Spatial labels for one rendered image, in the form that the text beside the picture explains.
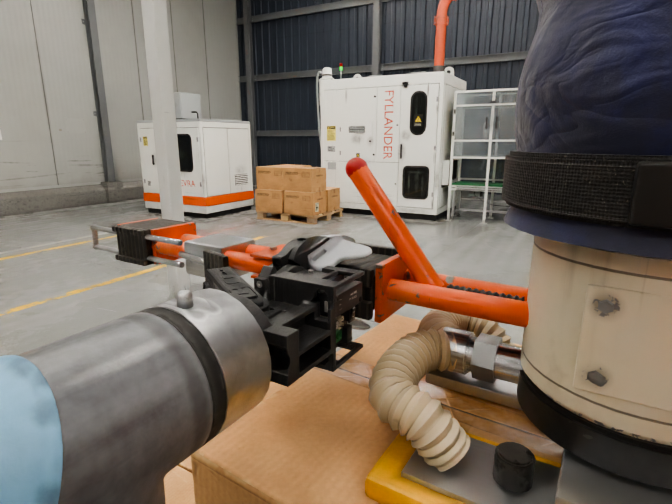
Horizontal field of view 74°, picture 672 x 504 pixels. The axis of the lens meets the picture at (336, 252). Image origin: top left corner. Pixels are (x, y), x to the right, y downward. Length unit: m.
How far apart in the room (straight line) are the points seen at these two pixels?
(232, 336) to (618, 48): 0.27
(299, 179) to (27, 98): 5.59
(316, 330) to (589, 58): 0.25
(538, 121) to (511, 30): 10.89
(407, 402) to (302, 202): 7.03
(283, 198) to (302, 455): 7.24
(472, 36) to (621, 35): 11.11
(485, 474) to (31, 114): 10.39
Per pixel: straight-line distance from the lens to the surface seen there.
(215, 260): 0.53
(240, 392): 0.28
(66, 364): 0.24
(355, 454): 0.43
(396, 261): 0.45
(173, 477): 1.27
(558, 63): 0.33
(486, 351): 0.44
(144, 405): 0.24
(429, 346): 0.43
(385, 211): 0.44
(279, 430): 0.46
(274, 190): 7.65
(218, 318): 0.28
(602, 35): 0.32
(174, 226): 0.67
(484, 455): 0.41
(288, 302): 0.36
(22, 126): 10.46
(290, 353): 0.30
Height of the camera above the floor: 1.34
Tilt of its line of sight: 14 degrees down
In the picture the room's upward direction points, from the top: straight up
